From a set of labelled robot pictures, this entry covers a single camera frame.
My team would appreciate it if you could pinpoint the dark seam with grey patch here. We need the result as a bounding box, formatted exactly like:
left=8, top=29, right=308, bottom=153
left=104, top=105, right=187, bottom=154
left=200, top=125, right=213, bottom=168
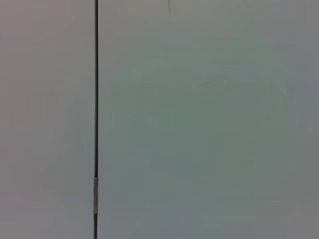
left=93, top=0, right=99, bottom=239

